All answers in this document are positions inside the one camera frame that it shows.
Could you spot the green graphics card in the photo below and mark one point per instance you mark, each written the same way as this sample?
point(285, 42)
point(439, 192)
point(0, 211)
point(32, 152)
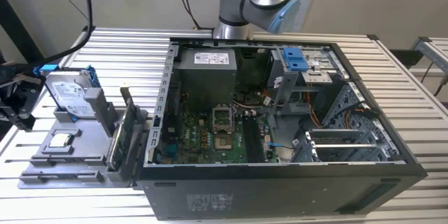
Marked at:
point(125, 134)

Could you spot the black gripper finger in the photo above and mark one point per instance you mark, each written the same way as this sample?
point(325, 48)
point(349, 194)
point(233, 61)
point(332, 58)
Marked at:
point(31, 95)
point(19, 120)

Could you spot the black PC case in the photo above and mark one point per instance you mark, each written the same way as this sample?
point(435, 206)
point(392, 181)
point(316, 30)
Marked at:
point(244, 197)

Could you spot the black slanted post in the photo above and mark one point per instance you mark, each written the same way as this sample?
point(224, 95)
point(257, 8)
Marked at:
point(20, 24)

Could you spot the grey parts rack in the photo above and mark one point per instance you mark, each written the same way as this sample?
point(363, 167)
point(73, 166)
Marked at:
point(89, 134)

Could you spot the black box behind table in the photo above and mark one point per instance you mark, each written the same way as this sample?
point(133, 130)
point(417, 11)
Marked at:
point(405, 57)

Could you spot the black RAM slots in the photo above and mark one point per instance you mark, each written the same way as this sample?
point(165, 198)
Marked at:
point(249, 140)

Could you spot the grey metal drive cage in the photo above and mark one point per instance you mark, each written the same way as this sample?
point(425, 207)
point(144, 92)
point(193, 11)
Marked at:
point(336, 145)

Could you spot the hard disk in blue carrier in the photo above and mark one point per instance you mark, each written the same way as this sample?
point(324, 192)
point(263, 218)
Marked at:
point(67, 90)

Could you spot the CPU socket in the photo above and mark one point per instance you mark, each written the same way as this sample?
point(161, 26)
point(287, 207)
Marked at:
point(224, 142)

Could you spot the blue expansion slot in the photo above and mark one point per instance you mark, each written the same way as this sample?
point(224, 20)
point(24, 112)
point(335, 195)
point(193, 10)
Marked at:
point(171, 153)

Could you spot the grey power supply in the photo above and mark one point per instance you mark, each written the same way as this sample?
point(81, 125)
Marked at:
point(207, 79)

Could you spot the black table corner cap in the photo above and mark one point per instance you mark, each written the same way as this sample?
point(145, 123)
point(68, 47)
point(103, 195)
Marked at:
point(424, 38)
point(89, 28)
point(372, 37)

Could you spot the metal slat side table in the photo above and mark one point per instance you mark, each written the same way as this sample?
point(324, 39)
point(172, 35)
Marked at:
point(435, 48)

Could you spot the green motherboard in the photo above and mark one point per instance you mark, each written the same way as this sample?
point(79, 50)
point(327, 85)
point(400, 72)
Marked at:
point(191, 127)

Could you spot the thin locking lever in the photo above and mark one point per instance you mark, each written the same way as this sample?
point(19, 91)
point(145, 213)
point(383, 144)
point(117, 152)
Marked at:
point(232, 117)

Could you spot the silver CPU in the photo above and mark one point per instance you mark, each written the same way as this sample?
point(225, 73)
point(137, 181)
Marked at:
point(60, 140)

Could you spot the white power connector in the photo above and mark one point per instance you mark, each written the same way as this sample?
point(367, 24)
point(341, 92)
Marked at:
point(267, 138)

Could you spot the blue drive latch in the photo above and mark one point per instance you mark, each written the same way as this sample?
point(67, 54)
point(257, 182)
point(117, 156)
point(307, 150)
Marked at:
point(293, 58)

